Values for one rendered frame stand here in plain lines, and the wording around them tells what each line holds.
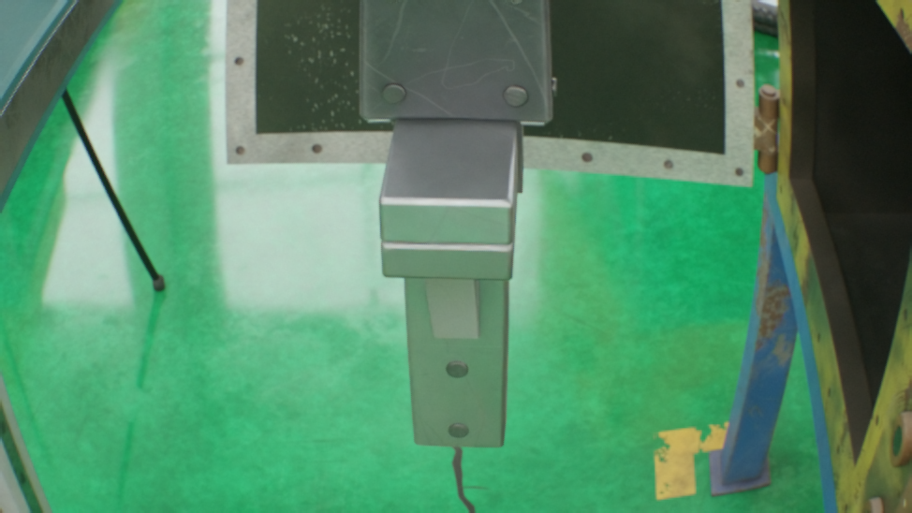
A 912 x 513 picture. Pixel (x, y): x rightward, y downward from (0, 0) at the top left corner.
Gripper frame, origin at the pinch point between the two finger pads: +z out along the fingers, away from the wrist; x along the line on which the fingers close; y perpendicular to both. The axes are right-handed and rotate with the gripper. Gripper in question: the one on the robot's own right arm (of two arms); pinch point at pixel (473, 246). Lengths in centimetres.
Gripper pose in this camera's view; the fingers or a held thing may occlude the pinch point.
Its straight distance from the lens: 49.6
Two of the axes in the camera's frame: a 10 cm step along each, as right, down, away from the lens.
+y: -10.0, -0.2, 0.6
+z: 0.1, 8.2, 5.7
